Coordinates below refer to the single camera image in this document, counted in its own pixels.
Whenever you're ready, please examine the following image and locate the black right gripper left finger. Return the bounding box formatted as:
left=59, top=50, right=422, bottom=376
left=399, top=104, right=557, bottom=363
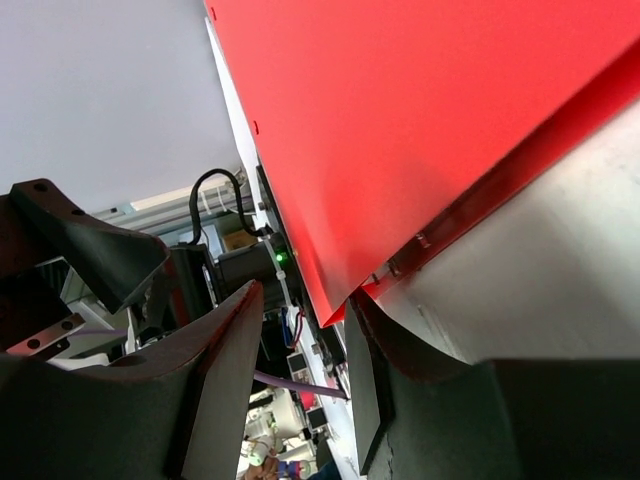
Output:
left=1, top=281, right=263, bottom=479

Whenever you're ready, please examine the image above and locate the red folder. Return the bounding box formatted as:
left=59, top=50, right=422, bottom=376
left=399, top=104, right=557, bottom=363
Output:
left=207, top=1, right=639, bottom=326

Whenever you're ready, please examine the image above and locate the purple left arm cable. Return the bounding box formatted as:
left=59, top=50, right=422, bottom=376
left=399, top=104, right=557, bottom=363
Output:
left=252, top=369, right=351, bottom=401

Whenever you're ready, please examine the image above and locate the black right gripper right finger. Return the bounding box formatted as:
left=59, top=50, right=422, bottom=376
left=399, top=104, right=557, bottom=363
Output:
left=345, top=292, right=639, bottom=479

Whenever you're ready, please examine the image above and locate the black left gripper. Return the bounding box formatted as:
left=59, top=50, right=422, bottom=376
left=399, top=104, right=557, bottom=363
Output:
left=1, top=179, right=169, bottom=360

